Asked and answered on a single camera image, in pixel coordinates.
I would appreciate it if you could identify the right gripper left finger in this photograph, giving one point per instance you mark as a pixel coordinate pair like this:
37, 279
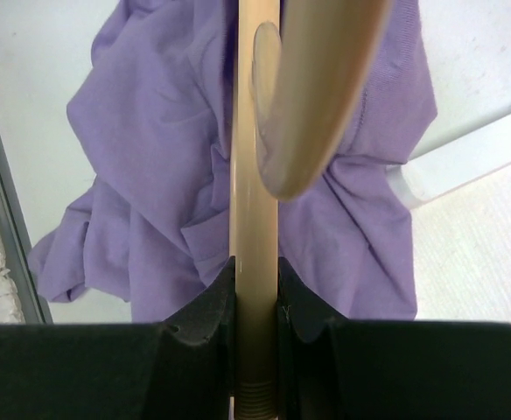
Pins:
180, 368

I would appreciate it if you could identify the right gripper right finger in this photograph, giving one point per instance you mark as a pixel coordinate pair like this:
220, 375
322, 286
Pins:
332, 367

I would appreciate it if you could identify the purple t shirt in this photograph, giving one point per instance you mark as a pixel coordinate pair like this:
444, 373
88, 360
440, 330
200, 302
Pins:
154, 118

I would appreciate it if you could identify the wooden hanger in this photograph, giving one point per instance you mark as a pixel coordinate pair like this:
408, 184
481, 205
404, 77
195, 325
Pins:
299, 70

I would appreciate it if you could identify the aluminium table frame rail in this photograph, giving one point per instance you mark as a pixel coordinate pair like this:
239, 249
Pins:
16, 244

